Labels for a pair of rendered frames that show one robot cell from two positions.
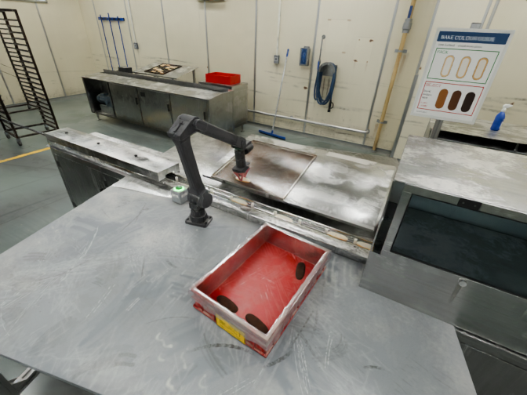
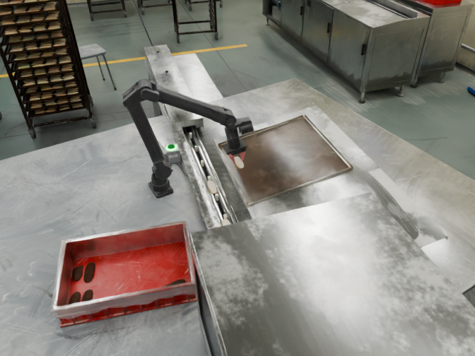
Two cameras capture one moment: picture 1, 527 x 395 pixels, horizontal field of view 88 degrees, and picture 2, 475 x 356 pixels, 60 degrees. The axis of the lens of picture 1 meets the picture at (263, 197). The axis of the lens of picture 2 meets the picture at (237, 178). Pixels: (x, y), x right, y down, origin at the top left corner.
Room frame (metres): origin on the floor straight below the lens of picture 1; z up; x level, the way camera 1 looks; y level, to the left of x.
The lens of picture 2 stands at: (0.33, -1.01, 2.04)
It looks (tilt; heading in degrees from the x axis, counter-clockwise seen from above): 37 degrees down; 45
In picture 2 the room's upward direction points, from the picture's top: 1 degrees counter-clockwise
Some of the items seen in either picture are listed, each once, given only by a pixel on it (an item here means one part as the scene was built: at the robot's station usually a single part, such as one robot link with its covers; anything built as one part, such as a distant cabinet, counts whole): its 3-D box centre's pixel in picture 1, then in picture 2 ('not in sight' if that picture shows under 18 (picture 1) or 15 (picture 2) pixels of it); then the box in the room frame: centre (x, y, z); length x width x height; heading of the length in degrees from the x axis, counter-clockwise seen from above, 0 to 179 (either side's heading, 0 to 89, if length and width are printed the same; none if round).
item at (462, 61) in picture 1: (456, 77); not in sight; (1.61, -1.01, 1.50); 0.33 x 0.01 x 0.45; 61
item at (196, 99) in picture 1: (167, 99); (346, 11); (5.21, 1.87, 0.51); 3.00 x 1.26 x 1.03; 62
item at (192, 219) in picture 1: (198, 214); (160, 182); (1.13, 0.33, 0.86); 0.12 x 0.09 x 0.08; 75
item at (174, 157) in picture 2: (180, 197); (172, 156); (1.33, 0.48, 0.84); 0.08 x 0.08 x 0.11; 62
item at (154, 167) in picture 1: (106, 150); (169, 80); (1.83, 1.15, 0.89); 1.25 x 0.18 x 0.09; 62
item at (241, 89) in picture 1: (223, 107); (420, 38); (5.10, 0.80, 0.44); 0.70 x 0.55 x 0.87; 62
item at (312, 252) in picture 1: (266, 276); (128, 269); (0.73, -0.02, 0.88); 0.49 x 0.34 x 0.10; 147
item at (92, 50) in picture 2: not in sight; (91, 70); (2.28, 3.28, 0.23); 0.36 x 0.36 x 0.46; 81
